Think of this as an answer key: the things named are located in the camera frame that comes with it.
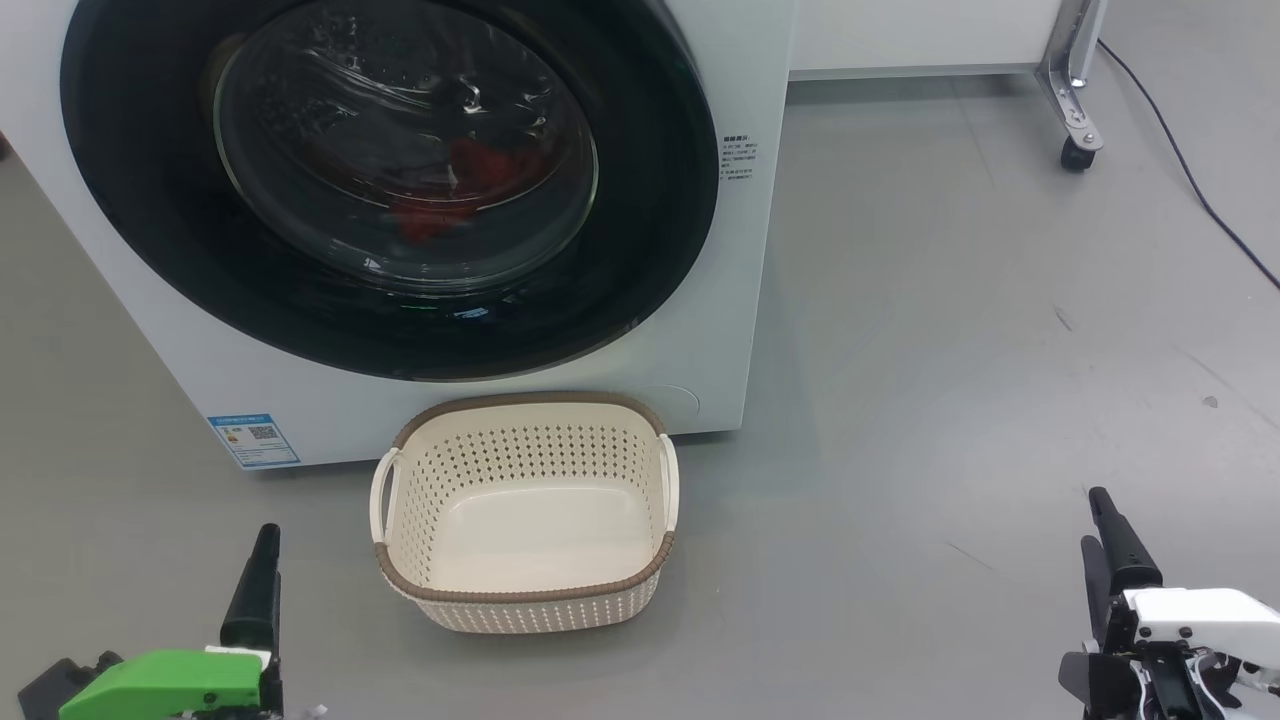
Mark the thin black floor cable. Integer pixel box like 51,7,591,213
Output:
1097,38,1280,292

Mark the printed warning text label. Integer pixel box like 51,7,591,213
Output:
719,132,759,187

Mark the white front-load washing machine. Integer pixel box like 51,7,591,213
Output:
0,0,797,472

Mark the white cabinet panel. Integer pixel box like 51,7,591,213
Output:
788,0,1076,82

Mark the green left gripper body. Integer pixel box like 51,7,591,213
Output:
58,645,285,720

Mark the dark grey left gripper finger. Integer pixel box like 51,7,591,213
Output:
221,523,284,651

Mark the blue energy label sticker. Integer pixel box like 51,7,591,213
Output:
207,413,302,471

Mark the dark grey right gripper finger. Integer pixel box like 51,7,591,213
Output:
1080,536,1136,649
1088,487,1163,593

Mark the cream perforated plastic laundry basket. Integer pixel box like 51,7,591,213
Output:
369,391,682,636

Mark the red and white jersey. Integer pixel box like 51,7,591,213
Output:
385,135,548,247

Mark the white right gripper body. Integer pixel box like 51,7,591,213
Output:
1060,588,1280,720

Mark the silver metal cart leg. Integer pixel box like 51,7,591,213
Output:
1035,0,1109,151

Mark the washing machine door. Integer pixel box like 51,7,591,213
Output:
59,0,722,384

